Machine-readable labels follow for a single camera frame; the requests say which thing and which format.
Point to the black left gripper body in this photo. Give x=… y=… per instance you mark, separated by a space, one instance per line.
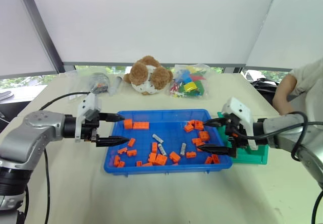
x=89 y=132

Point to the brown and white plush toy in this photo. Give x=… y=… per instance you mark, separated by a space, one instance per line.
x=145 y=76

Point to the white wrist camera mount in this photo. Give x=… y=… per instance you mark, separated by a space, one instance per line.
x=87 y=105
x=238 y=109

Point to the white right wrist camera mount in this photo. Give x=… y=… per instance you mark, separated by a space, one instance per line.
x=238 y=109

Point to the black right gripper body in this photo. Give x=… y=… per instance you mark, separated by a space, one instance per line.
x=238 y=138

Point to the bag of colourful bricks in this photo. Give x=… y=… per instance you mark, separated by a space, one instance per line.
x=189 y=82

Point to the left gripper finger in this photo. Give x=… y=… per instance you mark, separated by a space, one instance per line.
x=113 y=140
x=112 y=117

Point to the blue plastic tray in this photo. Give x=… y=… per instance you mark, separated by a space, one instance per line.
x=166 y=133

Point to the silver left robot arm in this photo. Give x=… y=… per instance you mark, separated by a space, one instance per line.
x=38 y=130

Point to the grey window sill bar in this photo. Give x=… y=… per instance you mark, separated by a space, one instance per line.
x=151 y=64

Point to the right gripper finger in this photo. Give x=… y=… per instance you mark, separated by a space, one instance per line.
x=215 y=122
x=219 y=150

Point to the clear bag with grey item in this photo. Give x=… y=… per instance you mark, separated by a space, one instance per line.
x=97 y=84

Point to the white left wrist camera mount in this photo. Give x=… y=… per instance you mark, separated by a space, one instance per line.
x=87 y=105

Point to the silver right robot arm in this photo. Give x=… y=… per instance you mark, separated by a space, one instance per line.
x=285 y=125

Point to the grey window frame post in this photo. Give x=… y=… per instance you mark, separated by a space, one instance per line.
x=40 y=24
x=262 y=24

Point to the long orange building block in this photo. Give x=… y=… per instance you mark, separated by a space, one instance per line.
x=141 y=125

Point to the clear plastic tube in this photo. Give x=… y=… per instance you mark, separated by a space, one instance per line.
x=114 y=86

